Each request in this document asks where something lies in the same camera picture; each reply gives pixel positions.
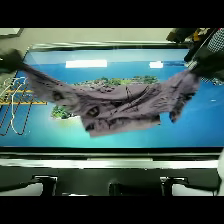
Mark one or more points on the purple-grey garment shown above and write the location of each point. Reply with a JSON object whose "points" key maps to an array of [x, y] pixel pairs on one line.
{"points": [[126, 106]]}

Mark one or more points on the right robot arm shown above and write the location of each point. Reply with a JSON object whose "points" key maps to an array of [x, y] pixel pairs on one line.
{"points": [[209, 66]]}

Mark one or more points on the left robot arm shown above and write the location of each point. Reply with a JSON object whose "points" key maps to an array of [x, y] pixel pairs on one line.
{"points": [[10, 60]]}

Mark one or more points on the brown clothes hanger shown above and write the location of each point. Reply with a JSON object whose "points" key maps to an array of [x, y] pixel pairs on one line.
{"points": [[26, 116]]}

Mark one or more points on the yellow clothes hanger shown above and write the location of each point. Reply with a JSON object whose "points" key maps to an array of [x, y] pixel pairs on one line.
{"points": [[23, 103]]}

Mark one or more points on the white clothes hanger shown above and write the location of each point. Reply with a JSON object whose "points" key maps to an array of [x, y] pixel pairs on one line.
{"points": [[13, 110]]}

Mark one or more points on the heap of clothes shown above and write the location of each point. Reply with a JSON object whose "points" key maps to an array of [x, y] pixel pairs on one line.
{"points": [[181, 34]]}

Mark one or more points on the silver frame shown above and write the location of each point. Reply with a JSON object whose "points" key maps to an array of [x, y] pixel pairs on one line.
{"points": [[100, 164]]}

